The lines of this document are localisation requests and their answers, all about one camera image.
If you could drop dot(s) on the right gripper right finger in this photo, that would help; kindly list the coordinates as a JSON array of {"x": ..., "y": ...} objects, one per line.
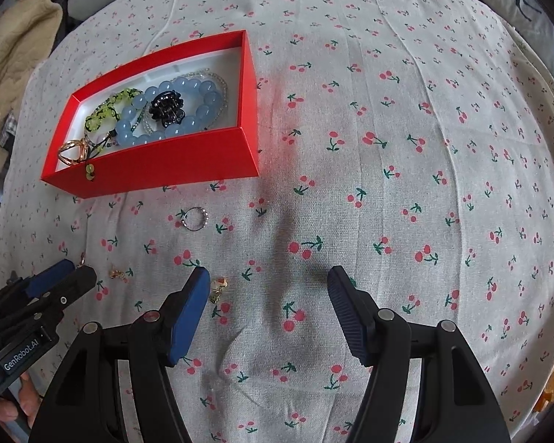
[{"x": 455, "y": 401}]

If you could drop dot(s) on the cherry print bed sheet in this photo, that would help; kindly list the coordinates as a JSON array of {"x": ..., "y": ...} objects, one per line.
[{"x": 409, "y": 141}]

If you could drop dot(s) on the person's left hand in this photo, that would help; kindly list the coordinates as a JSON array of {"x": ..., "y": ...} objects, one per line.
[{"x": 29, "y": 400}]

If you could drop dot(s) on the red jewelry box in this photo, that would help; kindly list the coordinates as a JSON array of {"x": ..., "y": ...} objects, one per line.
[{"x": 227, "y": 149}]

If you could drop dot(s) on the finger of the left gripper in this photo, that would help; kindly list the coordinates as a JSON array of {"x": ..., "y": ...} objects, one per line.
[
  {"x": 49, "y": 278},
  {"x": 69, "y": 285}
]

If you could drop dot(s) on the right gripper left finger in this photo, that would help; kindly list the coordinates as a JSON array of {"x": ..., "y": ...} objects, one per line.
[{"x": 83, "y": 402}]

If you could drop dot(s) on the beige quilted blanket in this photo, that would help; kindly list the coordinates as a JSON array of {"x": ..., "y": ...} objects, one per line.
[{"x": 28, "y": 30}]

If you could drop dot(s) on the small gold earring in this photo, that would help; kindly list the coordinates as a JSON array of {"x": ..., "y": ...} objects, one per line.
[{"x": 117, "y": 274}]

